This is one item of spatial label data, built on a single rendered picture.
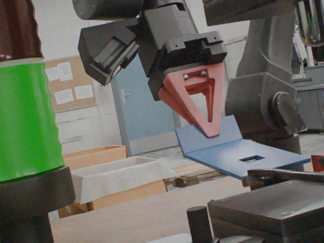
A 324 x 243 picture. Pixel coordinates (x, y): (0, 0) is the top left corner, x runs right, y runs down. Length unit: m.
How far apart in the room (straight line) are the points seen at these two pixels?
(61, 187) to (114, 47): 0.51
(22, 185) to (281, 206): 0.23
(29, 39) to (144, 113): 11.40
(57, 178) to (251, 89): 0.65
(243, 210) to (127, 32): 0.35
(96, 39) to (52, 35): 10.69
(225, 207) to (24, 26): 0.25
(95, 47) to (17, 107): 0.51
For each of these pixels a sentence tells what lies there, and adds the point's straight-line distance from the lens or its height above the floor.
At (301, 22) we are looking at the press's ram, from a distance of 0.40.
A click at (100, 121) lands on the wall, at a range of 11.44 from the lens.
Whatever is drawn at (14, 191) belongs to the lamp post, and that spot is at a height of 1.05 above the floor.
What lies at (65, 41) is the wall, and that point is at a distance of 11.42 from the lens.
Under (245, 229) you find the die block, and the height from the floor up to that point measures 0.97.
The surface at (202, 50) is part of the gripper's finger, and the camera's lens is 0.71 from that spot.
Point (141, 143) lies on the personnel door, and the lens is 11.59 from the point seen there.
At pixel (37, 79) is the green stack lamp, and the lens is 0.21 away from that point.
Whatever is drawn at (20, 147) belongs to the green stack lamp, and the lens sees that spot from 0.20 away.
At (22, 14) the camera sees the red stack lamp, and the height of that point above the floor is 1.10.
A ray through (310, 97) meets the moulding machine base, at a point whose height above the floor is 0.54.
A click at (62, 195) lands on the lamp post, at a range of 0.21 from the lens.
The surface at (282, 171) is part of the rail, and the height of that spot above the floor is 0.99.
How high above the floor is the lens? 1.07
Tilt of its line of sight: 3 degrees down
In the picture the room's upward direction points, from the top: 11 degrees counter-clockwise
